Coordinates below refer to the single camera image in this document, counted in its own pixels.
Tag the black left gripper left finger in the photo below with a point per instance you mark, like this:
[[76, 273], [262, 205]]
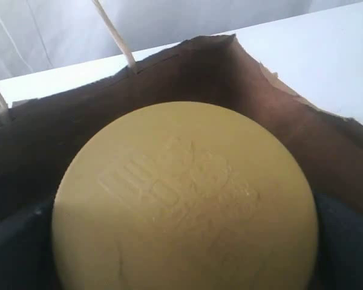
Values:
[[26, 259]]

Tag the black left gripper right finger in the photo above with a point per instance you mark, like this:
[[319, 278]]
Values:
[[340, 256]]

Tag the brown paper shopping bag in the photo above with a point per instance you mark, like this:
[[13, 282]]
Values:
[[44, 135]]

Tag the clear jar with gold lid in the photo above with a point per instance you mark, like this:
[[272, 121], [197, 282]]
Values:
[[184, 195]]

